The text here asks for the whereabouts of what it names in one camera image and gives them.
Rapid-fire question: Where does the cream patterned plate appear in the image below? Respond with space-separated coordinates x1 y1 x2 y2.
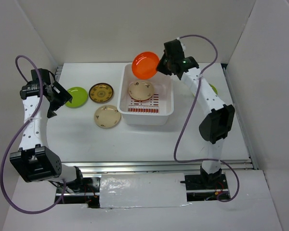
93 105 121 128
128 80 155 101

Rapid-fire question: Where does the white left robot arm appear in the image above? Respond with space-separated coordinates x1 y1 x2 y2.
10 68 85 192

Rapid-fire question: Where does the aluminium table rail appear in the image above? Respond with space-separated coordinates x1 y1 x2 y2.
60 160 253 174

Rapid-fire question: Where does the white foil-taped panel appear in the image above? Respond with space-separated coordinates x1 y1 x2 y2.
99 173 187 208

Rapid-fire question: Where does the white plastic bin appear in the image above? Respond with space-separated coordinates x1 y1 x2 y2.
117 63 174 126

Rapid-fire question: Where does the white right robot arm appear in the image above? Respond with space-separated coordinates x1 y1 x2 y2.
156 38 235 189

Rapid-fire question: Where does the yellow brown patterned plate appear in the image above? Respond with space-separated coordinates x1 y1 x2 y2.
88 83 114 103

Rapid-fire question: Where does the green plate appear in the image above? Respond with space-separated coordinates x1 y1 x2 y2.
65 87 88 108
210 84 218 95

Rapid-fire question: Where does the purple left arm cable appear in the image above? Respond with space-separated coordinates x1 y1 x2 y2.
0 55 67 214

